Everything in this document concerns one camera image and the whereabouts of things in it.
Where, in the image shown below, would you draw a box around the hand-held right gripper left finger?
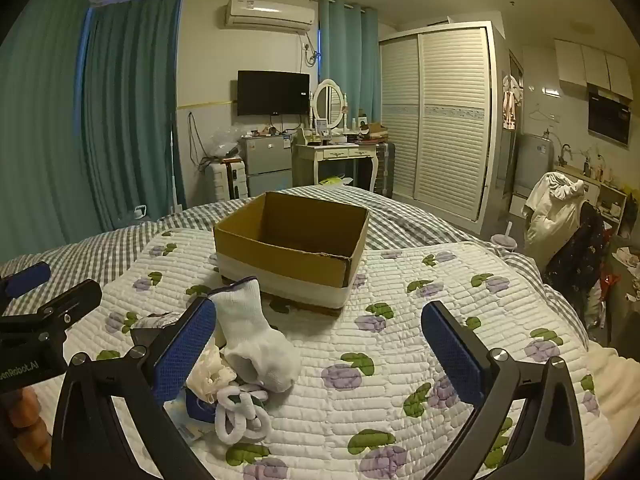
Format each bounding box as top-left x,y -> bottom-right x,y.
50,296 -> 218,480

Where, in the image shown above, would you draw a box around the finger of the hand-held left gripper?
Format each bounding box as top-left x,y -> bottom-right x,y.
0,261 -> 52,302
0,279 -> 103,335

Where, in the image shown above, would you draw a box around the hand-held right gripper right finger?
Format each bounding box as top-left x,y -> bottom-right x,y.
421,301 -> 586,480

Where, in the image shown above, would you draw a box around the cream lace cloth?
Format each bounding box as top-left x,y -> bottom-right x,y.
186,345 -> 236,403

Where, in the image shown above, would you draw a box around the blue tissue packet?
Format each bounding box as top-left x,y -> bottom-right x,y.
184,389 -> 221,442

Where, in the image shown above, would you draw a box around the white sock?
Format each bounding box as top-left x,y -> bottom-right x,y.
207,277 -> 302,392

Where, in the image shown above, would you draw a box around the white hair ties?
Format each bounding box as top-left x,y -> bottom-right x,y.
215,385 -> 272,445

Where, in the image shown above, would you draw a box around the brown cardboard box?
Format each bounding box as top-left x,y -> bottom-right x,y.
213,191 -> 371,317

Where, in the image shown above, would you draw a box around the person's left hand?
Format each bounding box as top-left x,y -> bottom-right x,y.
6,390 -> 53,472

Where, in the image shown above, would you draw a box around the grey gingham bed sheet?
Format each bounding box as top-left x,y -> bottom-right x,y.
0,185 -> 591,351

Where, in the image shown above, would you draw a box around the quilted floral blanket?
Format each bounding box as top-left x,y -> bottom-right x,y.
30,227 -> 616,480

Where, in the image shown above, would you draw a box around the plastic cup with straw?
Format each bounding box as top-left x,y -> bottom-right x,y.
490,221 -> 518,257

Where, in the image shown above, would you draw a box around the wide teal curtain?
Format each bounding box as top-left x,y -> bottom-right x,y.
0,0 -> 93,267

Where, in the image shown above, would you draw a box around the dark floral garment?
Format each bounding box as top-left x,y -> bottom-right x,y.
542,203 -> 608,302

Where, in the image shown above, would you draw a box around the cream fleece blanket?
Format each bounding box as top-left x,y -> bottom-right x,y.
585,345 -> 640,461

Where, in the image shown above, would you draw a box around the cream jacket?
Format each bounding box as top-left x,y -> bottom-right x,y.
522,171 -> 586,271

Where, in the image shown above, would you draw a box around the white suitcase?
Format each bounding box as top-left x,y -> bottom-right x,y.
207,160 -> 249,204

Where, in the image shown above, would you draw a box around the red plastic bag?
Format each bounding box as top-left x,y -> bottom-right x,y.
597,270 -> 621,307

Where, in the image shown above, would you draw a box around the pleated teal curtain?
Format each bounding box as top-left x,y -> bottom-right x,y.
82,0 -> 183,235

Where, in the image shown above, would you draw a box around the silver suitcase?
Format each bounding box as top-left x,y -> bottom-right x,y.
374,142 -> 396,196

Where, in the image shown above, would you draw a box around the small silver fridge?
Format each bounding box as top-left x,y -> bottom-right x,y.
242,136 -> 295,197

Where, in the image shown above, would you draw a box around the clear plastic bag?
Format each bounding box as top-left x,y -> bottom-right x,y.
210,127 -> 246,158

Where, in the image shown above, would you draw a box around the white shelf with bottles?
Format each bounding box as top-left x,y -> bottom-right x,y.
580,150 -> 629,236

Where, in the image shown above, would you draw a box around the white dressing table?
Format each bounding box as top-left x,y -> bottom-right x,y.
292,141 -> 379,193

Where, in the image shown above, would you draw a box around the white louvred wardrobe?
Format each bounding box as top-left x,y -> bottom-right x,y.
377,21 -> 506,223

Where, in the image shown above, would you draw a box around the hanging pink white clothes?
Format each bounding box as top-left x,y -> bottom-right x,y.
501,74 -> 523,131

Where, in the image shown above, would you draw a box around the white oval mirror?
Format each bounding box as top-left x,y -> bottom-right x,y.
311,78 -> 347,129

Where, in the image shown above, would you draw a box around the black range hood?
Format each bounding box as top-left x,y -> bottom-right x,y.
587,84 -> 633,148

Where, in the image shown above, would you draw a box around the narrow teal curtain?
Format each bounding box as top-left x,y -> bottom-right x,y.
317,0 -> 382,127

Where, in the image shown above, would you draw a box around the white air conditioner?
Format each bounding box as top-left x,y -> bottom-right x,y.
223,0 -> 319,36

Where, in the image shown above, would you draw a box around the black wall cables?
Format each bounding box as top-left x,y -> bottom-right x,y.
187,111 -> 212,171

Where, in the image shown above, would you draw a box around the wire clothes hanger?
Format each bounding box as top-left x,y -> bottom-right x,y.
527,104 -> 559,124

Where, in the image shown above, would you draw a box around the black wall television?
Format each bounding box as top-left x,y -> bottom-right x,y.
236,70 -> 311,117

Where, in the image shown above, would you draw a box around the white wall cabinets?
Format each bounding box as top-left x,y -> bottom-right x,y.
554,38 -> 636,98

